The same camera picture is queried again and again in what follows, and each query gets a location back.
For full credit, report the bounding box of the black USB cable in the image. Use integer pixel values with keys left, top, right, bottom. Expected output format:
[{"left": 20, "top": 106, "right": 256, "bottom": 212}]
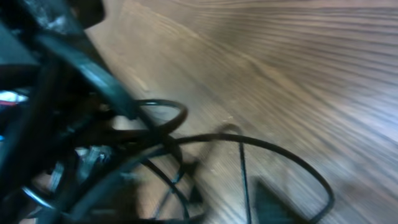
[{"left": 21, "top": 99, "right": 336, "bottom": 224}]

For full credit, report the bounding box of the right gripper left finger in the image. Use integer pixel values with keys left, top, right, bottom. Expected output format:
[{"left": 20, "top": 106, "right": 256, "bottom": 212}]
[{"left": 18, "top": 0, "right": 138, "bottom": 119}]

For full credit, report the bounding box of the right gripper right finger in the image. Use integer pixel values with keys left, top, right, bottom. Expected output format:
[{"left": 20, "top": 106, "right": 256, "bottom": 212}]
[{"left": 254, "top": 179, "right": 308, "bottom": 224}]

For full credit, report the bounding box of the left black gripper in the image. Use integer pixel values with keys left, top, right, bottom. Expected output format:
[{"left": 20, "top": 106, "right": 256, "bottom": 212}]
[{"left": 0, "top": 58, "right": 156, "bottom": 224}]

